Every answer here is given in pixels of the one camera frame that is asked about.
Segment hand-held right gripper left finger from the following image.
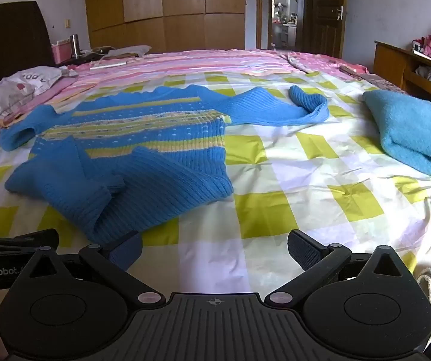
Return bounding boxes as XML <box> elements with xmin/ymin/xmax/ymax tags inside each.
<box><xmin>14</xmin><ymin>230</ymin><xmax>167</xmax><ymax>307</ymax></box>

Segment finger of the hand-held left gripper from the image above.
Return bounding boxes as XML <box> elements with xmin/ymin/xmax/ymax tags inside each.
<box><xmin>0</xmin><ymin>229</ymin><xmax>59</xmax><ymax>256</ymax></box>

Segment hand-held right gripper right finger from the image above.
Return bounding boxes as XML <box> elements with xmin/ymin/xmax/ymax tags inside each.
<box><xmin>264</xmin><ymin>229</ymin><xmax>415</xmax><ymax>306</ymax></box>

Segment blue striped knit sweater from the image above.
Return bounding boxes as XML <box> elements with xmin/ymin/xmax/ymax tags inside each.
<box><xmin>0</xmin><ymin>85</ymin><xmax>329</xmax><ymax>243</ymax></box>

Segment yellow checked bed sheet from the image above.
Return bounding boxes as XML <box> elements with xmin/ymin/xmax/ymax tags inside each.
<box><xmin>0</xmin><ymin>69</ymin><xmax>431</xmax><ymax>298</ymax></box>

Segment white pink printed pillow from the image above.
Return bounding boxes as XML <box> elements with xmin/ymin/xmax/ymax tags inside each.
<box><xmin>0</xmin><ymin>66</ymin><xmax>78</xmax><ymax>136</ymax></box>

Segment light blue fleece towel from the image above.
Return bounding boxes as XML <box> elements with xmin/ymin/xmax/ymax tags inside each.
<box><xmin>362</xmin><ymin>89</ymin><xmax>431</xmax><ymax>185</ymax></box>

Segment patterned pink cloth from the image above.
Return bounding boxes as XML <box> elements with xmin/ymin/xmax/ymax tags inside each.
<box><xmin>281</xmin><ymin>53</ymin><xmax>370</xmax><ymax>80</ymax></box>

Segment pink storage box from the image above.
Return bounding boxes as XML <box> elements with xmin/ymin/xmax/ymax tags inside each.
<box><xmin>51</xmin><ymin>40</ymin><xmax>74</xmax><ymax>64</ymax></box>

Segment dark brown headboard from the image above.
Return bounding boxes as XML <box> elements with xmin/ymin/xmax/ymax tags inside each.
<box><xmin>0</xmin><ymin>1</ymin><xmax>57</xmax><ymax>89</ymax></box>

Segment grey cloth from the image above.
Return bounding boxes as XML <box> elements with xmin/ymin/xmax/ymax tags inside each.
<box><xmin>105</xmin><ymin>45</ymin><xmax>152</xmax><ymax>59</ymax></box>

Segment pink striped bed sheet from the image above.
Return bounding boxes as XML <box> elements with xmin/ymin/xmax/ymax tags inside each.
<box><xmin>3</xmin><ymin>48</ymin><xmax>370</xmax><ymax>121</ymax></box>

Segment wooden side cabinet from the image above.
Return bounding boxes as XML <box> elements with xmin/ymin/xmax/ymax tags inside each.
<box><xmin>373</xmin><ymin>41</ymin><xmax>431</xmax><ymax>95</ymax></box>

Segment dark wooden door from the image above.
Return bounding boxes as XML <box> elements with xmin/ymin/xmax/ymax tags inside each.
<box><xmin>306</xmin><ymin>0</ymin><xmax>348</xmax><ymax>59</ymax></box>

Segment wooden wardrobe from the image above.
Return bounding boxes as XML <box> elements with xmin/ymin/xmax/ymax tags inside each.
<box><xmin>84</xmin><ymin>0</ymin><xmax>247</xmax><ymax>54</ymax></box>

